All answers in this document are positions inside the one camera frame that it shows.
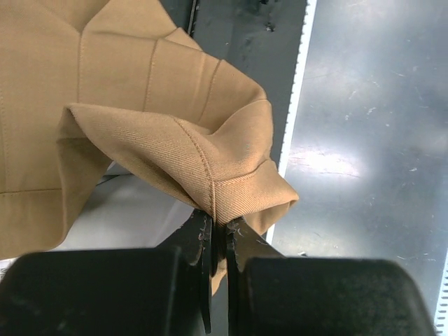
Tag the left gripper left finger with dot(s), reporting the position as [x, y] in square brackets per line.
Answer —
[165, 290]

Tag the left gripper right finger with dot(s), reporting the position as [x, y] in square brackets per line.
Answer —
[271, 294]

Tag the tan brown garment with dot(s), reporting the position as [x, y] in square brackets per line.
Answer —
[88, 83]

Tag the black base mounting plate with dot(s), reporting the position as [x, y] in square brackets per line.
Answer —
[261, 39]

